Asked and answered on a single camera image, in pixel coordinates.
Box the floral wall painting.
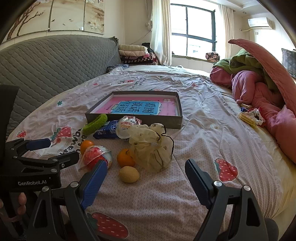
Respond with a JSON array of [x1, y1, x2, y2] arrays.
[[5, 0, 105, 42]]

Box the dark framed window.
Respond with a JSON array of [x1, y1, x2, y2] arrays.
[[170, 3, 222, 58]]

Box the white clear snack packet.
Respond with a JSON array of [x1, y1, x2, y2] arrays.
[[116, 115, 142, 139]]

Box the white red frilly scrunchie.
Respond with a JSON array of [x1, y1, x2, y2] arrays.
[[248, 108, 266, 126]]

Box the person's left hand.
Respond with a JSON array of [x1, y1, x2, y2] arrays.
[[17, 193, 28, 217]]

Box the pale yellow lemon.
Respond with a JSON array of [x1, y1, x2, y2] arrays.
[[119, 166, 140, 183]]

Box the white curtain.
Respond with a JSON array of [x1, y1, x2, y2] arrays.
[[150, 0, 173, 66], [218, 3, 234, 62]]

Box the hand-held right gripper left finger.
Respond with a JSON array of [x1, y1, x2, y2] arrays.
[[26, 159, 109, 241]]

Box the dark clothing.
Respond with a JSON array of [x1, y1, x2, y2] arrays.
[[141, 42, 154, 54]]

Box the dark patterned folded blanket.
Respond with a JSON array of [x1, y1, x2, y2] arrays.
[[120, 55, 159, 66]]

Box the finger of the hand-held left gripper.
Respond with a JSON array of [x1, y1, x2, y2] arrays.
[[13, 152, 80, 173], [5, 138, 52, 158]]

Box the white air conditioner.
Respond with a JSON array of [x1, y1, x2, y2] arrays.
[[247, 17, 274, 29]]

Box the cream folded blanket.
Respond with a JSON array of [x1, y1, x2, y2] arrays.
[[119, 44, 148, 52]]

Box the dark blue patterned cloth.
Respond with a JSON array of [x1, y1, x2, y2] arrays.
[[107, 63, 129, 72]]

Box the pink quilt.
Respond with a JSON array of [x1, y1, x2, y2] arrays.
[[210, 66, 296, 153]]

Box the green fuzzy scrunchie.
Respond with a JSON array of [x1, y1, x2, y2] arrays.
[[83, 114, 109, 135]]

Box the blue snack packet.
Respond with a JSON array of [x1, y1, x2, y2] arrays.
[[93, 120, 121, 139]]

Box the black television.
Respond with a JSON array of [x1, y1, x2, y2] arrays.
[[281, 48, 296, 78]]

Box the cream organza scrunchie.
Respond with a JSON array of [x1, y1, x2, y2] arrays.
[[128, 123, 174, 173]]

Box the yellow snack packets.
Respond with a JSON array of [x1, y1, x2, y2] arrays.
[[239, 111, 257, 127]]

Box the green blanket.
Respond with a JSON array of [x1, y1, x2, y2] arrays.
[[213, 48, 281, 93]]

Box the grey quilted headboard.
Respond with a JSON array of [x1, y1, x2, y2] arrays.
[[0, 35, 123, 139]]

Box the patterned cushion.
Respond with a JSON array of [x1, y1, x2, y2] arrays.
[[205, 51, 220, 62]]

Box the orange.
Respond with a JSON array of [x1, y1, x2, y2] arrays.
[[117, 149, 136, 168], [80, 140, 95, 154]]

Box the pink box lid tray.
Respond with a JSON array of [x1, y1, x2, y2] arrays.
[[85, 91, 184, 129]]

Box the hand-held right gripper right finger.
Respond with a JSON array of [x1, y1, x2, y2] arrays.
[[184, 159, 270, 241]]

